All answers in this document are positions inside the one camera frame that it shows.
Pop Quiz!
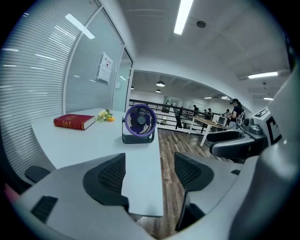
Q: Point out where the yellow flower bouquet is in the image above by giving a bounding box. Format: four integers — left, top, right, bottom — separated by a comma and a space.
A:
95, 109, 116, 122

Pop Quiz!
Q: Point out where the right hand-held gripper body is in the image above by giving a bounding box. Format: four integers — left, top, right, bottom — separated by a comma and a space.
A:
231, 67, 300, 240

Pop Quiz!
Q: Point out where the white paper notice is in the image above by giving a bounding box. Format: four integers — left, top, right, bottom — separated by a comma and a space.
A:
97, 52, 114, 84

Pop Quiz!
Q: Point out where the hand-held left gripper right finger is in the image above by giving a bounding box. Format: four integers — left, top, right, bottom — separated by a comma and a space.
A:
174, 151, 247, 232

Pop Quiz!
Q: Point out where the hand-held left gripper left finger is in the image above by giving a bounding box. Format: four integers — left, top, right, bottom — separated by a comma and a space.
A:
13, 152, 153, 240

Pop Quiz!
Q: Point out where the red hardcover book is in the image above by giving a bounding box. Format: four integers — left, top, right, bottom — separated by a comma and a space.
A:
53, 113, 96, 131

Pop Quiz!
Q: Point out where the wooden table with white legs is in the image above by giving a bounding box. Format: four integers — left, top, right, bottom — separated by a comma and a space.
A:
188, 114, 229, 147

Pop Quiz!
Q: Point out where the black metal railing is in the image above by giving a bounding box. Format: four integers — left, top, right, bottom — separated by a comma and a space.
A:
128, 99, 213, 130

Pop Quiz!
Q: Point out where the purple small desk fan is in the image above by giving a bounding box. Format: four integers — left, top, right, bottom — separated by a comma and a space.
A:
121, 104, 157, 144

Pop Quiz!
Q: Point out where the long ceiling light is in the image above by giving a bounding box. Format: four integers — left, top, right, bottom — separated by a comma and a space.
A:
173, 0, 194, 36
247, 71, 279, 79

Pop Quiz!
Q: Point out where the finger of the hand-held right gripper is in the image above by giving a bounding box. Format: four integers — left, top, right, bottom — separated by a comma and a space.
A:
206, 130, 243, 143
209, 134, 268, 163

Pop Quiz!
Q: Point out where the white square table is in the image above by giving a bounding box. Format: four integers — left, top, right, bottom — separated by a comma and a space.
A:
30, 107, 164, 218

